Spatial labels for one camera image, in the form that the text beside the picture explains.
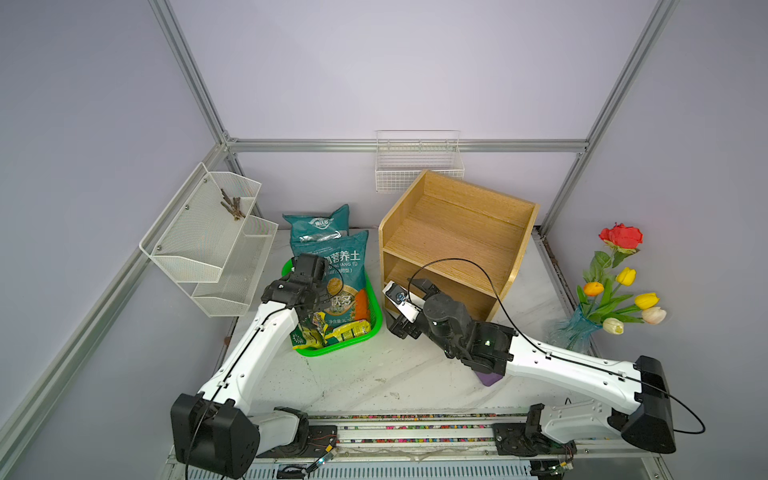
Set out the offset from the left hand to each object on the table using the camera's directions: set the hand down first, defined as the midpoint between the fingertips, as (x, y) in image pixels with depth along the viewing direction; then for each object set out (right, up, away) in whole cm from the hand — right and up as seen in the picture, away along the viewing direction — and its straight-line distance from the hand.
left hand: (315, 298), depth 81 cm
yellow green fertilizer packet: (-2, -11, +3) cm, 12 cm away
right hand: (+24, +2, -10) cm, 26 cm away
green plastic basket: (+4, -14, 0) cm, 14 cm away
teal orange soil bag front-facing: (+8, +8, +5) cm, 13 cm away
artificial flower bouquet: (+76, +1, -5) cm, 76 cm away
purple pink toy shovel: (+49, -23, +1) cm, 54 cm away
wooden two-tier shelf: (+39, +16, -6) cm, 43 cm away
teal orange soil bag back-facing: (-6, +22, +12) cm, 25 cm away
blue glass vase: (+73, -10, +2) cm, 74 cm away
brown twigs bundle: (-24, +26, +3) cm, 36 cm away
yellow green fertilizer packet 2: (+9, -10, +3) cm, 14 cm away
